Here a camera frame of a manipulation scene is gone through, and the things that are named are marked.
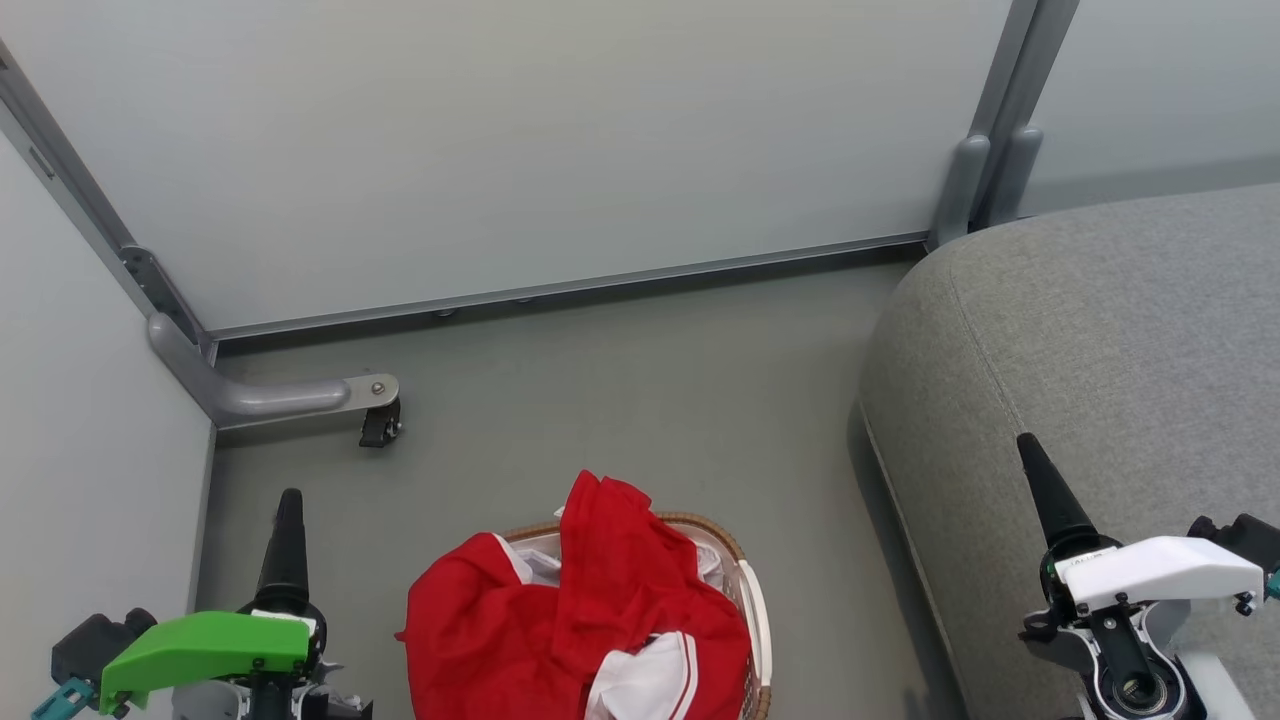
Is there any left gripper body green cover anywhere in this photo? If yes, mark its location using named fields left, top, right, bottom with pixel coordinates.
left=98, top=610, right=373, bottom=720

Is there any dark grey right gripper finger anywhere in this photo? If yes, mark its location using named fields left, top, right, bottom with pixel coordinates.
left=1016, top=432, right=1117, bottom=563

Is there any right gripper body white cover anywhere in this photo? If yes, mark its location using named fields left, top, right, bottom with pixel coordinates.
left=1018, top=536, right=1266, bottom=720

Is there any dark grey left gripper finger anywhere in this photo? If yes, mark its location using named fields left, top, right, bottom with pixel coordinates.
left=250, top=488, right=323, bottom=621

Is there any red and white shirt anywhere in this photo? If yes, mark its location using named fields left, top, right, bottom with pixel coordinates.
left=395, top=470, right=753, bottom=720

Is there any grey fabric sofa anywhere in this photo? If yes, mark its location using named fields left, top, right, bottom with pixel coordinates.
left=858, top=183, right=1280, bottom=720

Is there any grey partition foot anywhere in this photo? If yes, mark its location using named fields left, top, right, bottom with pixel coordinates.
left=148, top=312, right=401, bottom=429

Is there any black caster wheel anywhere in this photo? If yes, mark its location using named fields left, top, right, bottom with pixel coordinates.
left=358, top=397, right=404, bottom=449

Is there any white laundry basket brown rim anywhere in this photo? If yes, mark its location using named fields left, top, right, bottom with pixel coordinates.
left=500, top=512, right=773, bottom=720

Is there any grey long partition rail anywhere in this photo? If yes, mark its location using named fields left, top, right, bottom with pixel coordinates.
left=205, top=232, right=931, bottom=343

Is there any grey partition post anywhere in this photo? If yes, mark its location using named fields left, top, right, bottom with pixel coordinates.
left=928, top=0, right=1083, bottom=251

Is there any grey slanted partition frame rail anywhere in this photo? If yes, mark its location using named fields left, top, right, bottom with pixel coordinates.
left=0, top=40, right=216, bottom=361

